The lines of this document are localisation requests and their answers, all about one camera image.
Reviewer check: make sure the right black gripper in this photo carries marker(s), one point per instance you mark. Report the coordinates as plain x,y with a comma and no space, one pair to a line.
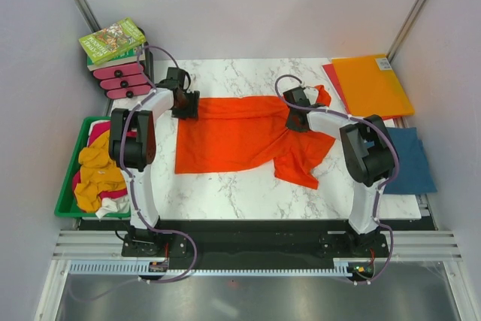
291,126

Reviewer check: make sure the yellow t shirt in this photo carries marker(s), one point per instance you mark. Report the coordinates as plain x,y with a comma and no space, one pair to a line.
95,174

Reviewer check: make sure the white slotted cable duct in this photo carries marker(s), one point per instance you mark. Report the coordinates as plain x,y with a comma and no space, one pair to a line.
146,267

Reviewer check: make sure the orange plastic folder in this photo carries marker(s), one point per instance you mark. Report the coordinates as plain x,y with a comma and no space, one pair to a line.
372,86

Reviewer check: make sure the right aluminium corner post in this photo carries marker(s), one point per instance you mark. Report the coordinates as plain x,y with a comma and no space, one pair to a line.
405,28

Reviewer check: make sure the dark green book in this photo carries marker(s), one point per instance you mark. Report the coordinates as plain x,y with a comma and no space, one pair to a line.
129,56

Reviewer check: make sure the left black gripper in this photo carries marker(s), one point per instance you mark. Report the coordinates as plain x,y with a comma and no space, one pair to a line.
192,112

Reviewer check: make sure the black pink drawer unit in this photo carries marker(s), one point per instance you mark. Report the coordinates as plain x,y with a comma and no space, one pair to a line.
126,81

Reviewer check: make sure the magenta t shirt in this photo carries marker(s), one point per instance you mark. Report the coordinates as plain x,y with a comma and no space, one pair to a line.
97,129

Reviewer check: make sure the green plastic bin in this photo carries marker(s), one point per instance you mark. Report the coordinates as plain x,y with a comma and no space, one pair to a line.
90,174

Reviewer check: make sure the light green book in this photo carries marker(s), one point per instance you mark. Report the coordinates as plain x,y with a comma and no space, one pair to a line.
104,45

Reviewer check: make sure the red plastic folder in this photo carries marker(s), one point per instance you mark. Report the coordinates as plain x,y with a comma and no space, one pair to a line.
338,84

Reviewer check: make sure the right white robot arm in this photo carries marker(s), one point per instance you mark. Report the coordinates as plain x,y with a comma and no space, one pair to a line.
369,153

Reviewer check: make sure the folded blue t shirt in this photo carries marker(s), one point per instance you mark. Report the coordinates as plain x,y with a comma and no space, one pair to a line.
414,177

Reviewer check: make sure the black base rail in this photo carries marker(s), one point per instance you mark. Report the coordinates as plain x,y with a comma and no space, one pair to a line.
254,243

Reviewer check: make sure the orange t shirt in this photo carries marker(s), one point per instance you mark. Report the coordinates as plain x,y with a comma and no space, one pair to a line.
238,134

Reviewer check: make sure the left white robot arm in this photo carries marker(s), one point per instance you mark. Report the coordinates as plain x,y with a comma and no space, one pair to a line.
132,141

